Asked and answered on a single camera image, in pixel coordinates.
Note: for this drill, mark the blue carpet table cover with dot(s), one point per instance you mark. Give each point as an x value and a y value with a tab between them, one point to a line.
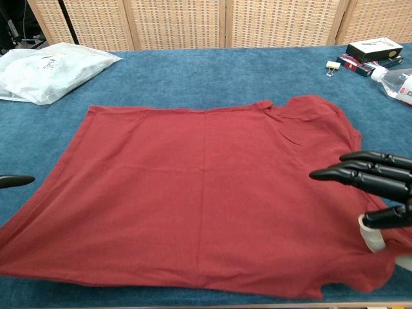
206	74

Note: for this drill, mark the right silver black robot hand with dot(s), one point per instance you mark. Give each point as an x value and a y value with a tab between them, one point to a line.
380	180

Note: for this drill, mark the frosted bag with white garment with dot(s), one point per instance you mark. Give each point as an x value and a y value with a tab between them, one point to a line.
64	71

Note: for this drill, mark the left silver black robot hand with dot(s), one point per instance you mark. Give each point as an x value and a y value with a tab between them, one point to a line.
14	181

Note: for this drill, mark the white binder clip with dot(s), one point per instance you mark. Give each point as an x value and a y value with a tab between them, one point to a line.
333	66

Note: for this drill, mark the white and black box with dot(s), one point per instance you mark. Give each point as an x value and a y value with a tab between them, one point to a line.
375	50

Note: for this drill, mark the clear plastic water bottle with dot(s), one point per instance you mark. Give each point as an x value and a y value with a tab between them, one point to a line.
394	82

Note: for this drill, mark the red t-shirt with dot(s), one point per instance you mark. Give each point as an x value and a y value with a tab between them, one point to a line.
193	199

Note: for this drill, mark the wooden woven folding screen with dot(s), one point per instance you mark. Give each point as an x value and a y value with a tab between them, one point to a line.
206	22

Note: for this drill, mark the dark red blue box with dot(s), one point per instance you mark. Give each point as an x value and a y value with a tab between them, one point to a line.
352	66

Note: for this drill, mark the empty frosted plastic bag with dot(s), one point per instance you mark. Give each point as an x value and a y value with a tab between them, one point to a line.
4	91

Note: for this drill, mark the black tripod stand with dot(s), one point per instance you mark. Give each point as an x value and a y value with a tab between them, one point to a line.
69	22

